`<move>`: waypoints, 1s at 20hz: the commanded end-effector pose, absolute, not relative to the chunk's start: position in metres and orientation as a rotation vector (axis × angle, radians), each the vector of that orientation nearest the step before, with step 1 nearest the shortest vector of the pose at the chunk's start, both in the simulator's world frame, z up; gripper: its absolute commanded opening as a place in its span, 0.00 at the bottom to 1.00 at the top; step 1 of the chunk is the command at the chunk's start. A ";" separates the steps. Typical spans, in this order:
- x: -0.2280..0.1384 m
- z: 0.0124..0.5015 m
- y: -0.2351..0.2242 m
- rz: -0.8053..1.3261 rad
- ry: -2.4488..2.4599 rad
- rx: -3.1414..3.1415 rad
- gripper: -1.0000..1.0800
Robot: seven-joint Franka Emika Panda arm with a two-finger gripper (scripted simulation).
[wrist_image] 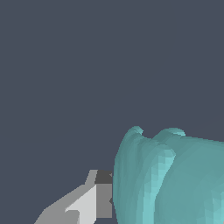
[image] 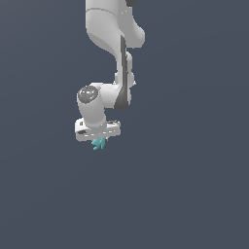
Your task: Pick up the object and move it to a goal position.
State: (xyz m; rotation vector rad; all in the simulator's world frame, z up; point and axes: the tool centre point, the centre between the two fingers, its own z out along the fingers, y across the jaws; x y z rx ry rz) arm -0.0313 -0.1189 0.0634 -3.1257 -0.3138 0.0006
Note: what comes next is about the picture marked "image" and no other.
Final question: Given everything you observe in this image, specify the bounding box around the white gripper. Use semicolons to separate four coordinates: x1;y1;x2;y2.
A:
74;118;122;142

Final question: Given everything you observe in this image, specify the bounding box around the small teal object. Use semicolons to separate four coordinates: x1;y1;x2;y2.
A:
90;137;107;151

